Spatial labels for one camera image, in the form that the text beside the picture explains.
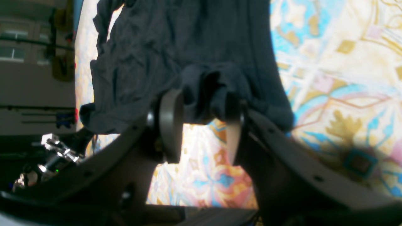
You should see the patterned tablecloth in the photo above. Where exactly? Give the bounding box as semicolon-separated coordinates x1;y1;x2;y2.
76;0;401;208

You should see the blue clamp upper left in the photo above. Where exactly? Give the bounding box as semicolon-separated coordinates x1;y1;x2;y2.
56;109;79;129

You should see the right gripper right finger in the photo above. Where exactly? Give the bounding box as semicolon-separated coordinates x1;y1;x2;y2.
225;94;402;226

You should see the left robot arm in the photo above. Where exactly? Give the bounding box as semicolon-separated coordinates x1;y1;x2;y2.
11;128;95;192

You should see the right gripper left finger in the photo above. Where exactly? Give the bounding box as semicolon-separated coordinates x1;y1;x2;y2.
1;90;183;226

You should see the black t-shirt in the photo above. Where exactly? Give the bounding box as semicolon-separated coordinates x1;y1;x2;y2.
79;0;294;134

